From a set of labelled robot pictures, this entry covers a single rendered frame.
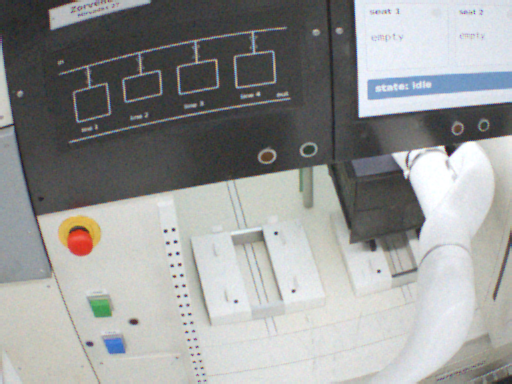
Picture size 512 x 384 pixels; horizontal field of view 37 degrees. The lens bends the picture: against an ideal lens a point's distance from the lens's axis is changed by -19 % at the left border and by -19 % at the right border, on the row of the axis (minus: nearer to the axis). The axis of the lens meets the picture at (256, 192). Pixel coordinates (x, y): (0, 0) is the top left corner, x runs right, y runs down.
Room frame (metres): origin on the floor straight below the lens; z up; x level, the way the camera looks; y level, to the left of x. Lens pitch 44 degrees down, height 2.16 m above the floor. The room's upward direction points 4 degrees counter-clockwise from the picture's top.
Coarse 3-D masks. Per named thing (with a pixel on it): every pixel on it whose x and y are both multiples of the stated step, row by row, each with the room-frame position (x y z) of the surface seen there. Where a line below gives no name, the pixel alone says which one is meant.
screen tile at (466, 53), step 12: (456, 12) 0.86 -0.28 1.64; (468, 12) 0.87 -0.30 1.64; (480, 12) 0.87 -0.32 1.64; (492, 12) 0.87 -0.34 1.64; (504, 12) 0.88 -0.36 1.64; (456, 24) 0.86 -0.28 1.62; (468, 24) 0.87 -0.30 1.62; (480, 24) 0.87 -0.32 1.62; (492, 24) 0.87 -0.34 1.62; (504, 24) 0.88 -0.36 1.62; (456, 36) 0.86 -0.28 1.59; (504, 36) 0.88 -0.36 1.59; (456, 48) 0.86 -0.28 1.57; (468, 48) 0.87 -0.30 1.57; (480, 48) 0.87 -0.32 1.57; (492, 48) 0.87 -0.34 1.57; (504, 48) 0.88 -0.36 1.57; (456, 60) 0.86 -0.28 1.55; (468, 60) 0.87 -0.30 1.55; (480, 60) 0.87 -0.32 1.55; (492, 60) 0.87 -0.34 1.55; (504, 60) 0.88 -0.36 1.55
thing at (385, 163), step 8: (360, 160) 1.22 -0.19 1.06; (368, 160) 1.22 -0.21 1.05; (376, 160) 1.23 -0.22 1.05; (384, 160) 1.23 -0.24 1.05; (392, 160) 1.23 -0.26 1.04; (360, 168) 1.22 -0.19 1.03; (368, 168) 1.23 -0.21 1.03; (376, 168) 1.23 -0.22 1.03; (384, 168) 1.23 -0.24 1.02; (392, 168) 1.23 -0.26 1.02; (400, 168) 1.24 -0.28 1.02
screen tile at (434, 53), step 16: (368, 16) 0.84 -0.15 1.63; (384, 16) 0.85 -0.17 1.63; (400, 16) 0.85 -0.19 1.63; (416, 16) 0.85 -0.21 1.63; (368, 32) 0.84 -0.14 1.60; (432, 32) 0.86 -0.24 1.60; (368, 48) 0.84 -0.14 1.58; (384, 48) 0.85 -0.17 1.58; (400, 48) 0.85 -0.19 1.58; (416, 48) 0.85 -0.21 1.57; (432, 48) 0.86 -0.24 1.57; (368, 64) 0.84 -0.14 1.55; (384, 64) 0.85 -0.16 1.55; (400, 64) 0.85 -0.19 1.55; (416, 64) 0.85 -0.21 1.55; (432, 64) 0.86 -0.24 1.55; (448, 64) 0.86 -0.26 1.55
